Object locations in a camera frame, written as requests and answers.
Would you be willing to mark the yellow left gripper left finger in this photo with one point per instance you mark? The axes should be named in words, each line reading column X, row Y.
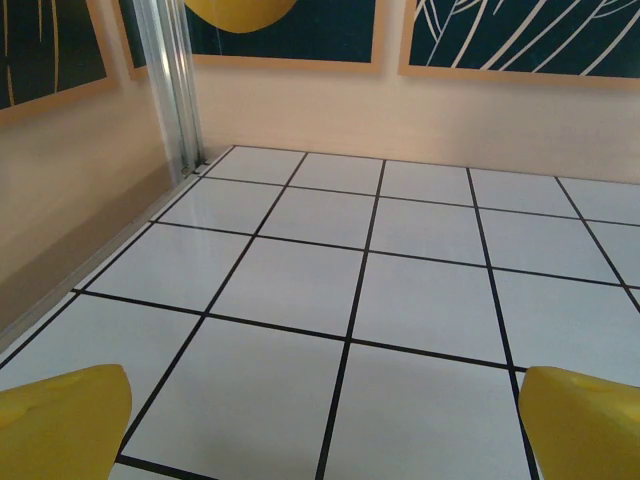
column 60, row 425

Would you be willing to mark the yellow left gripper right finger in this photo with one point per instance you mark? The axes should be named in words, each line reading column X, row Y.
column 585, row 430

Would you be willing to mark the aluminium corner post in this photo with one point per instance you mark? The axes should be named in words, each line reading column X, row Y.
column 170, row 85

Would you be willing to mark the narrow dark framed wall panel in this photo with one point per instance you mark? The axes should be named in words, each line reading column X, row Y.
column 135, row 30

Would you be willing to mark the wall panel circle and leaves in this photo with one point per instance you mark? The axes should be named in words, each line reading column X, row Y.
column 450, row 30

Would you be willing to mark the wall panel with yellow ellipse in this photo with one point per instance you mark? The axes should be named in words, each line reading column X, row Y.
column 325, row 30

